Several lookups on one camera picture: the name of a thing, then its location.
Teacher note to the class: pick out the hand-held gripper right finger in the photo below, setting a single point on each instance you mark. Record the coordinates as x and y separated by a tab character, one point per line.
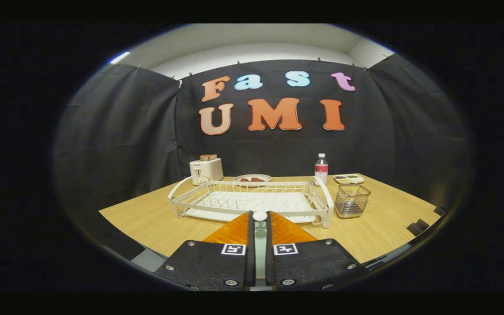
269	262

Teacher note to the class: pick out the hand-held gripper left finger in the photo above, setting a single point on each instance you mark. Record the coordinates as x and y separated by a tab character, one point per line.
250	262

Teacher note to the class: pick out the small plate with red food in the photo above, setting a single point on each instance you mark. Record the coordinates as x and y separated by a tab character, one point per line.
253	179

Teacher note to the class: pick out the cream toaster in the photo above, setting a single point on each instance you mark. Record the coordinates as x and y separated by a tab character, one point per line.
207	170

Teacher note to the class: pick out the clear bottle with red label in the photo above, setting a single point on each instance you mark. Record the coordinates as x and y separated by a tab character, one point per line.
321	169

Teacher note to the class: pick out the toast slices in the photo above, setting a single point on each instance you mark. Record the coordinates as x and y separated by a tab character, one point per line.
208	157

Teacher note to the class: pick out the white divided snack tray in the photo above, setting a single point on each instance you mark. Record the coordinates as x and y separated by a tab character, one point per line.
349	178

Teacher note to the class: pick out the black backdrop cloth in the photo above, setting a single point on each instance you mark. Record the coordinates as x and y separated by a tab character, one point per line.
125	144

